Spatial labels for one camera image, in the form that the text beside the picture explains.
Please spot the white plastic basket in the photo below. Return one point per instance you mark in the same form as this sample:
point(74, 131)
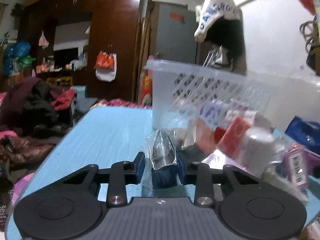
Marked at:
point(200, 90)

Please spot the blue plastic bag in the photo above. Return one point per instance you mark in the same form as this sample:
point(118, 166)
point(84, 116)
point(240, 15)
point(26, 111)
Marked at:
point(17, 55)

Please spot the grey door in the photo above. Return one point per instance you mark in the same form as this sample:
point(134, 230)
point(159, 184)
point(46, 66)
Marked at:
point(175, 33)

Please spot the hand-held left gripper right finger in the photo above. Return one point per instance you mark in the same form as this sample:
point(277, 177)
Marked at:
point(181, 170)

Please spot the orange and white plastic bag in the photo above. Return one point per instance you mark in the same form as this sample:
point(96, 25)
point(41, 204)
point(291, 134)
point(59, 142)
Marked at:
point(106, 66)

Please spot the brown wooden wardrobe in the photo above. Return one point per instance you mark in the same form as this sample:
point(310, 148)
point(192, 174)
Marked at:
point(82, 42)

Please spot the dark item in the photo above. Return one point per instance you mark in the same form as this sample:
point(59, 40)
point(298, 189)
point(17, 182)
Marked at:
point(163, 155)

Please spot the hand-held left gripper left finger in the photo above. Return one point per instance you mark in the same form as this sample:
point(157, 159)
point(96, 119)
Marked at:
point(140, 164)

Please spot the brown shiny jacket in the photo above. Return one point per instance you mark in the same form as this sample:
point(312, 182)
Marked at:
point(22, 150)

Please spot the clear packet with red item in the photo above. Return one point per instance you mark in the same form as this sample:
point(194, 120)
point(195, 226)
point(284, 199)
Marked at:
point(197, 136)

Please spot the pink barcode packet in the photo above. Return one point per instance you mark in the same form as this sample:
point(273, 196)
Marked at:
point(297, 165)

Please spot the pile of dark clothes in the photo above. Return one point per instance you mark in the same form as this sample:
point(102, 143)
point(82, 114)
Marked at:
point(37, 107)

